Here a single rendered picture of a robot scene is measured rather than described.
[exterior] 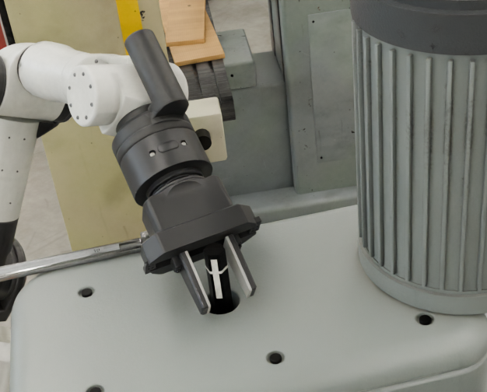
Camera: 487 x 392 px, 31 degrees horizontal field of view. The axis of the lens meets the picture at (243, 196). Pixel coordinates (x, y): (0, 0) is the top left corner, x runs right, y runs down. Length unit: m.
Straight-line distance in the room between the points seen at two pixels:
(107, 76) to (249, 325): 0.29
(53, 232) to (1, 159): 3.15
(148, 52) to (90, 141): 1.84
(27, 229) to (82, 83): 3.50
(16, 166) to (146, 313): 0.39
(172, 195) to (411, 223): 0.24
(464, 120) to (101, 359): 0.41
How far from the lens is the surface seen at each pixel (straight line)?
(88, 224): 2.94
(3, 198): 1.23
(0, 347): 1.30
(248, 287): 0.87
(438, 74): 0.74
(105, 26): 2.61
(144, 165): 0.90
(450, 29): 0.71
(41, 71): 1.10
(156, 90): 0.91
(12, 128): 1.20
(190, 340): 0.87
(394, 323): 0.87
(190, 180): 0.89
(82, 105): 0.95
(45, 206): 4.55
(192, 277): 0.87
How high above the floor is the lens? 2.49
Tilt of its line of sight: 35 degrees down
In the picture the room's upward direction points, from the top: 7 degrees counter-clockwise
